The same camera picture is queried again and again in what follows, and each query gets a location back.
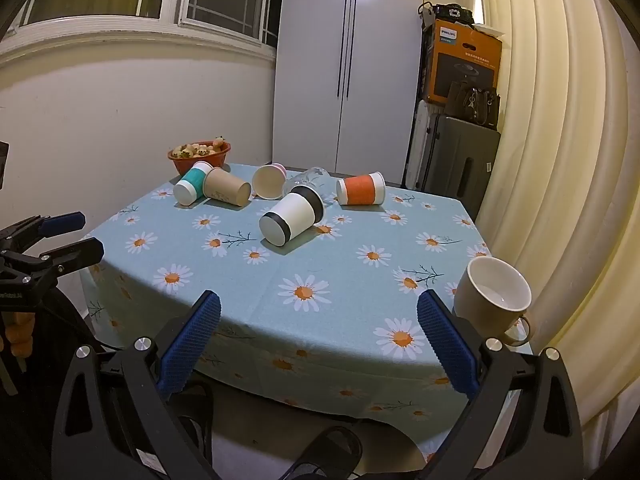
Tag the red plastic bowl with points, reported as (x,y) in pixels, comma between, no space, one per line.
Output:
(200,159)

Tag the teal and white paper cup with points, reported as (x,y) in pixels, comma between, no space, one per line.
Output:
(192,182)

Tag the pink and white paper cup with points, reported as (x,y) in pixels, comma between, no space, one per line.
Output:
(270,180)

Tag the pile of small pale fruits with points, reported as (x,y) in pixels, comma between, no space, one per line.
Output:
(197,150)

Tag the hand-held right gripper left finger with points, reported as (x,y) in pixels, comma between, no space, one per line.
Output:
(192,342)

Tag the dark handbag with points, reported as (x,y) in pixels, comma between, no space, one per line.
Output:
(472,102)

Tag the black and white paper cup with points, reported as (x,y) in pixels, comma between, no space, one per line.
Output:
(292,215)

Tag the grey wardrobe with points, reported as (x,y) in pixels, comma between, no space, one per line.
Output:
(350,60)

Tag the orange and black cardboard box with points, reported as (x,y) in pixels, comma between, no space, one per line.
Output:
(462,57)

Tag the beige ceramic mug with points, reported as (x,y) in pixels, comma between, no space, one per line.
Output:
(492,297)

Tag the brown paper cup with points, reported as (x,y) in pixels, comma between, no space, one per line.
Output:
(226,186)

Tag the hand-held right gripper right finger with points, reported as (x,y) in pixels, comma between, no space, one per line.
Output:
(448,345)

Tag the grey suitcase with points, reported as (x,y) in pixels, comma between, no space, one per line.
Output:
(457,160)

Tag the black slipper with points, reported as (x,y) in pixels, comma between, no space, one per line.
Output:
(327,455)

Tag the orange paper cup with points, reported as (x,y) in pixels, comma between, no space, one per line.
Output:
(361,190)

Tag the clear glass cup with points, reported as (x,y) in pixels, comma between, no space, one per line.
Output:
(306,179)

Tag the cream curtain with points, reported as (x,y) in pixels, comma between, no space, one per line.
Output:
(565,160)

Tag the person's left hand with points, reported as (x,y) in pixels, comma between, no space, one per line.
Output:
(19,335)

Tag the blue daisy tablecloth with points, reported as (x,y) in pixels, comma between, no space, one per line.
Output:
(300,265)

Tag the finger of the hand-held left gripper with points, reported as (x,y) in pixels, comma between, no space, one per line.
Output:
(75,252)
(64,222)

